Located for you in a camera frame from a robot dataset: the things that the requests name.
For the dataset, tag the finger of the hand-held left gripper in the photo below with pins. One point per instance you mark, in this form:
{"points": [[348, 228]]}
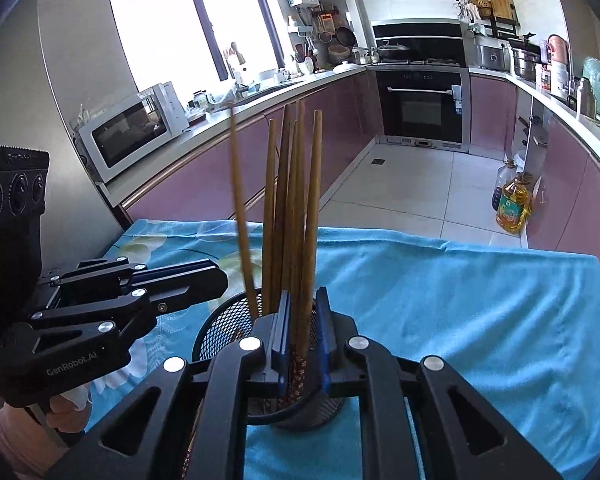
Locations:
{"points": [[190, 292], [180, 270]]}

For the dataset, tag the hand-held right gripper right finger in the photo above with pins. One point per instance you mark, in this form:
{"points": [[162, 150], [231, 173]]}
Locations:
{"points": [[324, 350]]}

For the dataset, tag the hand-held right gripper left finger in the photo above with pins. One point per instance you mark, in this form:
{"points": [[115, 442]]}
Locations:
{"points": [[284, 355]]}

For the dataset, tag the black mesh pen holder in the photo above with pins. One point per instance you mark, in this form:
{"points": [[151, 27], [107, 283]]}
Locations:
{"points": [[220, 325]]}

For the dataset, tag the bunch of bamboo chopsticks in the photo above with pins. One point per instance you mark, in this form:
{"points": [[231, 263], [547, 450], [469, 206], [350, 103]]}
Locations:
{"points": [[270, 210]]}

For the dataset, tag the light brown wooden chopstick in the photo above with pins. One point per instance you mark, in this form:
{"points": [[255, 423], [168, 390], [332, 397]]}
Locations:
{"points": [[310, 235]]}

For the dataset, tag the person's left forearm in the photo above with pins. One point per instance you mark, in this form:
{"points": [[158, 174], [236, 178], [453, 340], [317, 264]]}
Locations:
{"points": [[10, 440]]}

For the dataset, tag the person's left hand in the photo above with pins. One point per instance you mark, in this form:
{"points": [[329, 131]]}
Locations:
{"points": [[70, 417]]}

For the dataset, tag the pink kitchen base cabinets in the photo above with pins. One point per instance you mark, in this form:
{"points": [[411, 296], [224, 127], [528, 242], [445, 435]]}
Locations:
{"points": [[570, 185], [205, 170]]}

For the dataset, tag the blue floral tablecloth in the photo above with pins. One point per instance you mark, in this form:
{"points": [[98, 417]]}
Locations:
{"points": [[455, 310]]}

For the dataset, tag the white microwave oven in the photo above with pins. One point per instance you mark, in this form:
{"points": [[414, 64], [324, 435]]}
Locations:
{"points": [[125, 135]]}

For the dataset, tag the yellow cooking oil bottle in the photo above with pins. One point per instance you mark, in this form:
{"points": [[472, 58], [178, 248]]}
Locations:
{"points": [[514, 207]]}

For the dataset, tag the clear plastic jug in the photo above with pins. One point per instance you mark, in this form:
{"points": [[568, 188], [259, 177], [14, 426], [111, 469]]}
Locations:
{"points": [[501, 180]]}

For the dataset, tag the large kitchen window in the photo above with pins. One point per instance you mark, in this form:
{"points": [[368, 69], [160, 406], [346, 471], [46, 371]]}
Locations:
{"points": [[160, 20]]}

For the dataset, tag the black built-in oven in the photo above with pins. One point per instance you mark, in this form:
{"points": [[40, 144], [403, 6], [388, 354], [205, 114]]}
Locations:
{"points": [[420, 110]]}

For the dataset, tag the white pot lid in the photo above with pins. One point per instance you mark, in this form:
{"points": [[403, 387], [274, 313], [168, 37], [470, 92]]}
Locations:
{"points": [[346, 68]]}

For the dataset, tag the brown wooden bowl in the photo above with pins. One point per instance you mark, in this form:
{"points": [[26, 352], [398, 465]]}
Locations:
{"points": [[338, 54]]}

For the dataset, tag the hanging frying pan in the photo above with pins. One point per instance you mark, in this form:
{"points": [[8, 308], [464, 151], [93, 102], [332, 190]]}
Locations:
{"points": [[346, 36]]}

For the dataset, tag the wok with glass lid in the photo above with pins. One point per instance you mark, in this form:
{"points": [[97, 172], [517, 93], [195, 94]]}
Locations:
{"points": [[392, 52]]}

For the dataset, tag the black range hood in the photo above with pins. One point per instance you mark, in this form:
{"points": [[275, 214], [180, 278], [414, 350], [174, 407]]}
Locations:
{"points": [[417, 35]]}

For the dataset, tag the steel steamer pot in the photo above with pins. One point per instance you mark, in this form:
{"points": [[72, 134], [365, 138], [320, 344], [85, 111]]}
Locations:
{"points": [[526, 64]]}

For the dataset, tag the white plastic jar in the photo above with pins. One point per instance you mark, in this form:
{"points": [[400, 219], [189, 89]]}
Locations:
{"points": [[560, 82]]}

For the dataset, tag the steel vacuum bottle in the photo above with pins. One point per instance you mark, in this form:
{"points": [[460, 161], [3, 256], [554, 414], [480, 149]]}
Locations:
{"points": [[586, 100]]}

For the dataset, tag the mint green kettle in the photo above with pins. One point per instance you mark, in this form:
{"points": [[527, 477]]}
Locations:
{"points": [[595, 82]]}

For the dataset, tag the pink electric kettle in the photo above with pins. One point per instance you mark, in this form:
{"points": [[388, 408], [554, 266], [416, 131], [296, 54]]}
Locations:
{"points": [[558, 50]]}

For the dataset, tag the wooden cutting board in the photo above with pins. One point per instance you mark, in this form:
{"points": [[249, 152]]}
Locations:
{"points": [[500, 6]]}

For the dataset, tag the black wall shelf rack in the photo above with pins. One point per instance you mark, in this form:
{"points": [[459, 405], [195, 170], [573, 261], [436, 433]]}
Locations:
{"points": [[500, 27]]}

